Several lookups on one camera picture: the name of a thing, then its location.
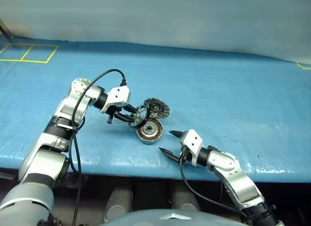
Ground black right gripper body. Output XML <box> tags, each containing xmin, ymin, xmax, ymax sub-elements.
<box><xmin>179</xmin><ymin>136</ymin><xmax>190</xmax><ymax>164</ymax></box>

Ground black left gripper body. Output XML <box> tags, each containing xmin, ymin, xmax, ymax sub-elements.
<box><xmin>105</xmin><ymin>104</ymin><xmax>130</xmax><ymax>124</ymax></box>

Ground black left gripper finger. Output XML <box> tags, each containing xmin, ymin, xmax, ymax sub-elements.
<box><xmin>124</xmin><ymin>103</ymin><xmax>139</xmax><ymax>114</ymax></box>
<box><xmin>115</xmin><ymin>112</ymin><xmax>135</xmax><ymax>122</ymax></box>

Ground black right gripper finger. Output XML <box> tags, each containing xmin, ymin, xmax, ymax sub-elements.
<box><xmin>168</xmin><ymin>130</ymin><xmax>186</xmax><ymax>139</ymax></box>
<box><xmin>158</xmin><ymin>147</ymin><xmax>181</xmax><ymax>162</ymax></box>

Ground black rotor ring silver spokes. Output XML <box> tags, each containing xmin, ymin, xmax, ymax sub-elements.
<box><xmin>127</xmin><ymin>104</ymin><xmax>150</xmax><ymax>128</ymax></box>

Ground round grey motor rotor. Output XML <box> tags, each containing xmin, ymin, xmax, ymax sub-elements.
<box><xmin>142</xmin><ymin>97</ymin><xmax>171</xmax><ymax>120</ymax></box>

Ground silver motor stator copper windings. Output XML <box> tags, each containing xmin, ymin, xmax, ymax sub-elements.
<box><xmin>135</xmin><ymin>119</ymin><xmax>164</xmax><ymax>145</ymax></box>

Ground grey rounded shape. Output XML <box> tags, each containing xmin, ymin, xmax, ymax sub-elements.
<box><xmin>104</xmin><ymin>186</ymin><xmax>134</xmax><ymax>223</ymax></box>
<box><xmin>171</xmin><ymin>186</ymin><xmax>201</xmax><ymax>212</ymax></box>

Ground blue table cover sheet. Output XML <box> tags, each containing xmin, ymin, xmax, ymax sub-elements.
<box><xmin>0</xmin><ymin>35</ymin><xmax>311</xmax><ymax>182</ymax></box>

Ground grey robot torso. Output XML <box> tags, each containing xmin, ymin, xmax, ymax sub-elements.
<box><xmin>104</xmin><ymin>209</ymin><xmax>244</xmax><ymax>226</ymax></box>

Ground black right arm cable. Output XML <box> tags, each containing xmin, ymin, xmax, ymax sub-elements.
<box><xmin>179</xmin><ymin>148</ymin><xmax>254</xmax><ymax>225</ymax></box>

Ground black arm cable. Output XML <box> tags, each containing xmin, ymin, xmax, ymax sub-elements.
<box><xmin>179</xmin><ymin>148</ymin><xmax>254</xmax><ymax>225</ymax></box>
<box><xmin>69</xmin><ymin>69</ymin><xmax>128</xmax><ymax>226</ymax></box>

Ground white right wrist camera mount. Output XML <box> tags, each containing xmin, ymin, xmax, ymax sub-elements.
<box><xmin>181</xmin><ymin>129</ymin><xmax>205</xmax><ymax>167</ymax></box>

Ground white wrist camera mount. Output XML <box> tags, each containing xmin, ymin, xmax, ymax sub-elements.
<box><xmin>99</xmin><ymin>86</ymin><xmax>131</xmax><ymax>114</ymax></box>
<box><xmin>181</xmin><ymin>129</ymin><xmax>205</xmax><ymax>167</ymax></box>

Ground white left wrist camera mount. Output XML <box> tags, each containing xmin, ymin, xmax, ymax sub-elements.
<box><xmin>99</xmin><ymin>86</ymin><xmax>131</xmax><ymax>114</ymax></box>

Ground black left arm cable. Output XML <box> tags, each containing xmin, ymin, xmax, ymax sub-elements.
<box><xmin>69</xmin><ymin>69</ymin><xmax>128</xmax><ymax>226</ymax></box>

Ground grey metal post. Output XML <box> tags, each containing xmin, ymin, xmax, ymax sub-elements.
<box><xmin>0</xmin><ymin>18</ymin><xmax>14</xmax><ymax>40</ymax></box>

